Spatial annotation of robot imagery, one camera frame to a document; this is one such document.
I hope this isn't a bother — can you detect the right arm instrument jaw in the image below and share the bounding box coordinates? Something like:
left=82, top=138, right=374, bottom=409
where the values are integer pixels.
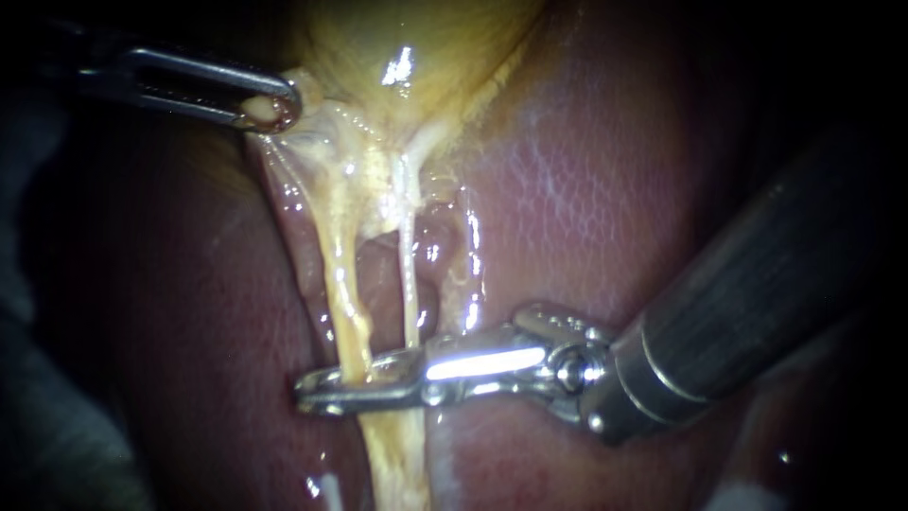
left=296, top=345, right=431, bottom=392
left=294, top=385, right=435, bottom=419

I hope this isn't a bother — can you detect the left arm instrument jaw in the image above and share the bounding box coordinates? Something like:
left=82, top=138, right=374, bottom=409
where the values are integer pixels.
left=90, top=46, right=305, bottom=136

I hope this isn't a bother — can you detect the right arm instrument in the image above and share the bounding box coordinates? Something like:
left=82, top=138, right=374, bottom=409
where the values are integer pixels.
left=422, top=303, right=712, bottom=449

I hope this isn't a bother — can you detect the left arm instrument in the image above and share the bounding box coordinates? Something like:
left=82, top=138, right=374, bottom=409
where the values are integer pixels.
left=39, top=17, right=137, bottom=97

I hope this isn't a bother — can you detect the gallbladder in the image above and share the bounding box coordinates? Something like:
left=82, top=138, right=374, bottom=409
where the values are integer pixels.
left=280, top=0, right=549, bottom=179

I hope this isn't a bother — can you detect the thin tube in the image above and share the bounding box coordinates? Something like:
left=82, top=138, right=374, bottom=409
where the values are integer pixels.
left=392, top=152, right=425, bottom=350
left=310, top=202, right=430, bottom=511

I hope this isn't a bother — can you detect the pale fatty tissue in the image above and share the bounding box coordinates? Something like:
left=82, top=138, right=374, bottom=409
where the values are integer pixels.
left=244, top=106, right=491, bottom=345

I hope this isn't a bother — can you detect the dark red liver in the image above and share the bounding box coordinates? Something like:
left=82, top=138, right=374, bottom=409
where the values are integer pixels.
left=42, top=0, right=860, bottom=511

